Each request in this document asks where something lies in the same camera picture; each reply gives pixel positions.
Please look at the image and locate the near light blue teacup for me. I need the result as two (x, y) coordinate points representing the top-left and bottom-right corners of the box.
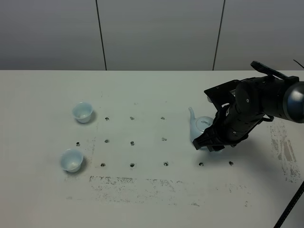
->
(60, 149), (84, 173)

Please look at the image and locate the far light blue teacup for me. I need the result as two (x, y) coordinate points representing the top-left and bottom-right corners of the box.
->
(72, 102), (93, 124)

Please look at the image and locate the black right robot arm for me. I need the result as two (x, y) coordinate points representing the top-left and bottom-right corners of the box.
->
(192, 61), (304, 151)

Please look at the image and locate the light blue teacup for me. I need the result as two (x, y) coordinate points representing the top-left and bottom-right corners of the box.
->
(72, 102), (93, 124)
(60, 149), (84, 173)

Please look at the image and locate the light blue porcelain teapot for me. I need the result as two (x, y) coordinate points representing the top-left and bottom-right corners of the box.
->
(189, 107), (213, 142)

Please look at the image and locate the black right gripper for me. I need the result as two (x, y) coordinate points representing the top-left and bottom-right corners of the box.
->
(193, 80), (265, 152)

